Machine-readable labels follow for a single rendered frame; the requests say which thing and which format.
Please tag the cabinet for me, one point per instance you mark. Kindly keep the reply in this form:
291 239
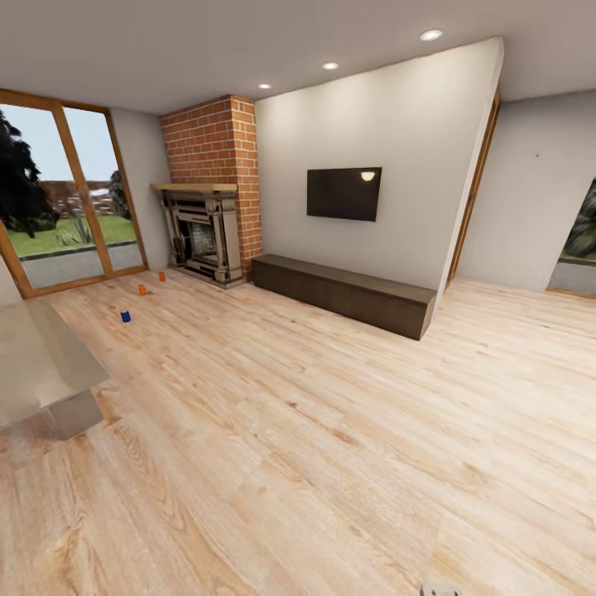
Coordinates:
400 307

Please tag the wall mounted tv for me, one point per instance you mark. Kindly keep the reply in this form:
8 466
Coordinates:
346 193

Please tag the wood fireplace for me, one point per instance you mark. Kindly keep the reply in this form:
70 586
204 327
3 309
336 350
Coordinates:
204 235

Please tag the fixed window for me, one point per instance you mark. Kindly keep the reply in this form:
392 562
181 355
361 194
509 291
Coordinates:
575 270

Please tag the coffee table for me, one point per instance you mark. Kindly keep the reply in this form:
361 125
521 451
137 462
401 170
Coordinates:
44 364

